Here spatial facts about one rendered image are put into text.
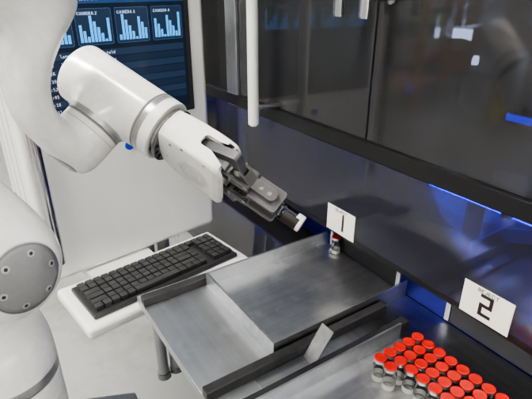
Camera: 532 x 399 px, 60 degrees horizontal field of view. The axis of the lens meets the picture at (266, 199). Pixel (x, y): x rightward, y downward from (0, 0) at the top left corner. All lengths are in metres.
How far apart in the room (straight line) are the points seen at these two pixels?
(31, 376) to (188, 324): 0.39
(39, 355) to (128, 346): 1.66
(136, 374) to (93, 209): 1.05
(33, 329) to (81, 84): 0.31
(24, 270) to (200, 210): 0.96
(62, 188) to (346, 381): 0.76
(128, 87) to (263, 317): 0.53
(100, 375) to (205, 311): 1.25
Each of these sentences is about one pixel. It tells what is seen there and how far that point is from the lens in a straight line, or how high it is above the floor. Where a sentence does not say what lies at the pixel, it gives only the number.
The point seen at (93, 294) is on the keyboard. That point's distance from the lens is 1.16.
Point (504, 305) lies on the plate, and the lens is 0.80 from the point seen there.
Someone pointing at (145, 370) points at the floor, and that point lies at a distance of 2.14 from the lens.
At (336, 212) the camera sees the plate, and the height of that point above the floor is 1.04.
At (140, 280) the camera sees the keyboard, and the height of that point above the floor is 0.83.
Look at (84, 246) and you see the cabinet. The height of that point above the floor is 0.87.
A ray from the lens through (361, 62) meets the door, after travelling 0.89.
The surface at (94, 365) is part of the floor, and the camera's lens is 2.23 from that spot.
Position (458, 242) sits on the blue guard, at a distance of 0.81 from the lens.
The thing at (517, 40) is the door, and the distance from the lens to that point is 0.72.
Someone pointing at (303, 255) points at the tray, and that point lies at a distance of 1.14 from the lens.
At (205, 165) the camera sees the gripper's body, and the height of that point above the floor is 1.29.
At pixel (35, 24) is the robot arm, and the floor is 1.44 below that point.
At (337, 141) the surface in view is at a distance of 0.95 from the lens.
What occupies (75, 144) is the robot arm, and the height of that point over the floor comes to 1.30.
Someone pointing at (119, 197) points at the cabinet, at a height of 0.98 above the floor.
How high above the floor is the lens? 1.48
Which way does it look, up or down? 25 degrees down
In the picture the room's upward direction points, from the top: straight up
